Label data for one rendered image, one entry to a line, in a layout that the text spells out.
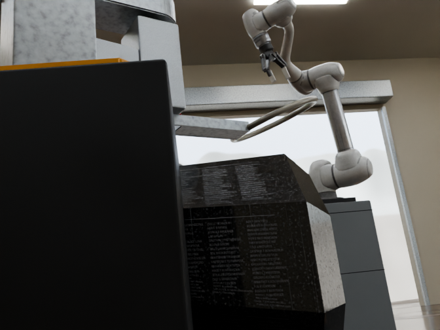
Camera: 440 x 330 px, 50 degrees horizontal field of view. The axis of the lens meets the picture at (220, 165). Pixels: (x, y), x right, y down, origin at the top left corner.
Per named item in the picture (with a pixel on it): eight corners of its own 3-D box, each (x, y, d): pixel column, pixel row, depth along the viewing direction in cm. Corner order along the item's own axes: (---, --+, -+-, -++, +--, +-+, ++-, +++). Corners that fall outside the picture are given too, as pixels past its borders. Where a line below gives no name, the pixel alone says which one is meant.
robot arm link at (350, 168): (344, 186, 296) (378, 179, 285) (336, 190, 282) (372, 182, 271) (312, 70, 301) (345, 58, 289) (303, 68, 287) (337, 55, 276)
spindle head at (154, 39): (104, 103, 181) (100, 4, 194) (88, 124, 199) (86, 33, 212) (187, 114, 200) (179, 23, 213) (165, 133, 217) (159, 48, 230)
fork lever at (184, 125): (110, 115, 182) (109, 103, 184) (95, 133, 198) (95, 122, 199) (254, 128, 219) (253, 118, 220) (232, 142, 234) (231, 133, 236)
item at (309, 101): (270, 116, 206) (267, 110, 206) (214, 152, 245) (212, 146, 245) (337, 91, 235) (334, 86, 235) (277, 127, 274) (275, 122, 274)
